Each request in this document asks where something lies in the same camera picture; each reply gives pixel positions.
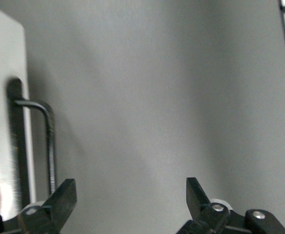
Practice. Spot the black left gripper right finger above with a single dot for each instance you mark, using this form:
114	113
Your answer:
198	202

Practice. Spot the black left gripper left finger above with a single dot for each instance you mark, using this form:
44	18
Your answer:
62	202

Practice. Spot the grey table mat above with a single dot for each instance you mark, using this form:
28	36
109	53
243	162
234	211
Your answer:
145	97

